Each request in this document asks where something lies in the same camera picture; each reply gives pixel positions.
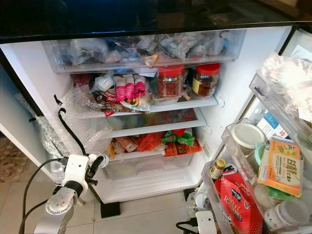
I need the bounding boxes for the clear round container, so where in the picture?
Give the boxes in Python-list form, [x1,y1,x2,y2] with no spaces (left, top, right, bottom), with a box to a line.
[95,153,109,169]

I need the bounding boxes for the teal bowl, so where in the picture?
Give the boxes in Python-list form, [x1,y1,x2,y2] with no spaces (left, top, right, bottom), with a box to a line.
[253,142,266,166]

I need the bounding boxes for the clear fridge chiller drawer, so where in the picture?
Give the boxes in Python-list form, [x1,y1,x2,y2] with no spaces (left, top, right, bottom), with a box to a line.
[42,28,247,74]

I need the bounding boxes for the yellow orange box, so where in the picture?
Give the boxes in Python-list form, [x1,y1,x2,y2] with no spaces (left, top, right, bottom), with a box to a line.
[257,136,305,198]

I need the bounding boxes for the clear fridge crisper drawer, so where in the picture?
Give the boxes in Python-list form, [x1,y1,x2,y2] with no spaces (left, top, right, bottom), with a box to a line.
[102,152,208,190]

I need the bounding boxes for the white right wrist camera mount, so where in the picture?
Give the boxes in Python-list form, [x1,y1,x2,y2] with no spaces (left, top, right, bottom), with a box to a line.
[195,211,218,234]

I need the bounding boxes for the crumpled clear plastic bag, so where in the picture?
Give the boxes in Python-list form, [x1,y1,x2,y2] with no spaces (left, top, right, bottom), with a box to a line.
[258,53,312,110]

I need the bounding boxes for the pale plate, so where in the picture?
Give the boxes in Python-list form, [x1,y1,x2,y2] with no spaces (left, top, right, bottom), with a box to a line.
[118,95,153,113]

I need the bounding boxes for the red net bag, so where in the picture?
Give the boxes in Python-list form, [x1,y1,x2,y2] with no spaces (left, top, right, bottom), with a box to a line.
[136,133,164,153]

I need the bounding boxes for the clear bubble wrap sheet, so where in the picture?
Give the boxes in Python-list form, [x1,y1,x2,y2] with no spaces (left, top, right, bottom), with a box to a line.
[63,85,114,147]

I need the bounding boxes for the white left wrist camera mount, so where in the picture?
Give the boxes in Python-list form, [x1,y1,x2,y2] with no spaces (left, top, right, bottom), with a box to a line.
[63,154,91,195]

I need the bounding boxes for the white-lid round container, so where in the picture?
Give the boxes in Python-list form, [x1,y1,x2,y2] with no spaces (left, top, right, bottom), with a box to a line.
[229,122,267,150]

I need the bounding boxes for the clear frozen food bag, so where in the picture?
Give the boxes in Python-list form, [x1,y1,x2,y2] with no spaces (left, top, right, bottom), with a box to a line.
[158,33,225,59]
[68,38,110,66]

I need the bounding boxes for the red raisin bag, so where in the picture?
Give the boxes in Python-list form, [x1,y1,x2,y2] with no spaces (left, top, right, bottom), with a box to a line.
[214,168,265,234]

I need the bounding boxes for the dark brown food packet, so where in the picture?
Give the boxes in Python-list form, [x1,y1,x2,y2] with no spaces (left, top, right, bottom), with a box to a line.
[94,91,121,117]

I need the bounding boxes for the red white stick pack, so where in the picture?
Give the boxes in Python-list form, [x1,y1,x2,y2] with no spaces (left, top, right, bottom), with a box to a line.
[230,154,256,183]

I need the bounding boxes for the black fridge foot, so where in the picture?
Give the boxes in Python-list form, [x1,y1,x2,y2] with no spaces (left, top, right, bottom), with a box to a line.
[182,189,197,201]
[100,201,122,218]

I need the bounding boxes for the pink white snack pack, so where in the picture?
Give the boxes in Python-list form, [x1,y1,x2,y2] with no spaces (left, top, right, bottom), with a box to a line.
[114,77,126,103]
[134,76,147,99]
[124,75,136,101]

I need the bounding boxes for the green food pack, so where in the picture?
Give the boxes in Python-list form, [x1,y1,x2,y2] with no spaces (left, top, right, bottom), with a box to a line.
[266,185,295,201]

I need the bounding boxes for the red-lid jar yellow label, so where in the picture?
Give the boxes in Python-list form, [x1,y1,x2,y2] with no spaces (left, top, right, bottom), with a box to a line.
[191,62,222,98]

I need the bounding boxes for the blue white carton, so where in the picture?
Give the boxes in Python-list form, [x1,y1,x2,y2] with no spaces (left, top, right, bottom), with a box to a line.
[255,111,291,142]

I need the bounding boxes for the small brown bottle yellow cap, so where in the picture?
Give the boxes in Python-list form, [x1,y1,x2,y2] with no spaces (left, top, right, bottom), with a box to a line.
[208,158,227,181]

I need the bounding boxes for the white-trimmed glass fridge shelf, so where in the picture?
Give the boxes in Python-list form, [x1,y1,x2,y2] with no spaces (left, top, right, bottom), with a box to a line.
[107,139,203,163]
[108,108,206,138]
[76,95,219,120]

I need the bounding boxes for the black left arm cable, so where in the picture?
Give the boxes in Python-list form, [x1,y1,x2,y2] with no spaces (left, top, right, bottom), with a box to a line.
[19,157,66,234]

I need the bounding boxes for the white plastic bag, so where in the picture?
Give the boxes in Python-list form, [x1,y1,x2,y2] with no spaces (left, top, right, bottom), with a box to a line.
[93,73,116,94]

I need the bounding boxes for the clear bubble wrap bundle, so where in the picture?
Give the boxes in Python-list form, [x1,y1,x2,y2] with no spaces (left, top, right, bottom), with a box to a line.
[24,93,66,183]

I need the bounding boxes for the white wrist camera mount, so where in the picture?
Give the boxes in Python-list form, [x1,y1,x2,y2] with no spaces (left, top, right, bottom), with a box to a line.
[195,211,218,234]
[63,154,91,195]

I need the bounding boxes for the orange food packet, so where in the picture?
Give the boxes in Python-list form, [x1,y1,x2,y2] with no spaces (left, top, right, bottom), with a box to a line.
[113,136,139,154]

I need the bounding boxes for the orange red flat pack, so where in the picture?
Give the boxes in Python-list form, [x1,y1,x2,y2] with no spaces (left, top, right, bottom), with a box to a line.
[163,140,203,157]

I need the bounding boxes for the clear shallow food container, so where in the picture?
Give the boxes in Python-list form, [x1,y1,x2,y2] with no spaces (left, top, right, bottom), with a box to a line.
[150,93,181,106]

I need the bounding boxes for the white plastic jar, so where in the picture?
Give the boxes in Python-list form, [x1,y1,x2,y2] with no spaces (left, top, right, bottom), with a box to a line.
[263,197,312,232]

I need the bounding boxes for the green snack pack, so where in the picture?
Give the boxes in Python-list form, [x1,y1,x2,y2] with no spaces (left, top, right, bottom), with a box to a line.
[162,130,196,147]

